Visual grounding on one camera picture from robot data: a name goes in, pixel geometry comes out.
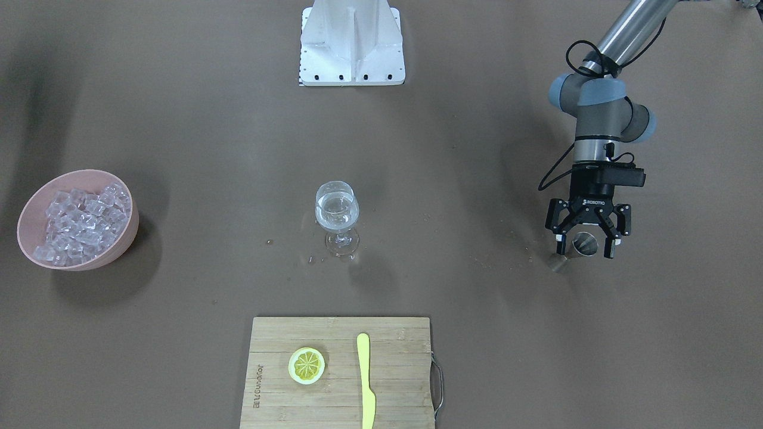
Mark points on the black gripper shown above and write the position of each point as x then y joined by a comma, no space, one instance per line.
587,205

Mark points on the steel double jigger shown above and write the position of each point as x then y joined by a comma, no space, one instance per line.
583,244

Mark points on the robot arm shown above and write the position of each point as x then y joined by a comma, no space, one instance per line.
605,117

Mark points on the clear wine glass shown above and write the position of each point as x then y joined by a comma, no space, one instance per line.
337,211

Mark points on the pile of ice cubes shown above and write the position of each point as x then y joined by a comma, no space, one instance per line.
81,225

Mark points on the wooden cutting board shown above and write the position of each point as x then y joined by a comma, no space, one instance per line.
399,373

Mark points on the yellow plastic knife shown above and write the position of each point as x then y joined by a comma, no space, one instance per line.
369,401

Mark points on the yellow lemon slice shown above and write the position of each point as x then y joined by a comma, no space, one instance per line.
306,365

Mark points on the pink bowl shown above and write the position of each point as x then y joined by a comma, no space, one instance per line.
31,225

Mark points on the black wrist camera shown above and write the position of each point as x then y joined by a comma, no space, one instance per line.
619,174

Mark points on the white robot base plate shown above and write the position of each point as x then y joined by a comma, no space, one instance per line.
351,43

